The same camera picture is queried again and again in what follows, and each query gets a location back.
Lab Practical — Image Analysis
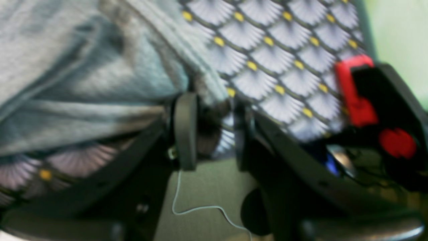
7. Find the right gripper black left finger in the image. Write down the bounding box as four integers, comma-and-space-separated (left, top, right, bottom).
1, 92, 198, 241

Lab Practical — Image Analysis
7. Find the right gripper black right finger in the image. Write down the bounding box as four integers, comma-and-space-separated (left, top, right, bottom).
234, 100, 427, 241

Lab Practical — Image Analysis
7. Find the light grey T-shirt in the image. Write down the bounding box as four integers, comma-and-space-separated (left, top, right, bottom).
1, 0, 231, 156

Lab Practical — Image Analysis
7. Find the red clamp at table right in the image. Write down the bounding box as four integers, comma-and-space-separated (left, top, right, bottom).
334, 55, 427, 193

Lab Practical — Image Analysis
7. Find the fan-patterned table cloth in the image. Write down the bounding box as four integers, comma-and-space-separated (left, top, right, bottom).
1, 0, 365, 211

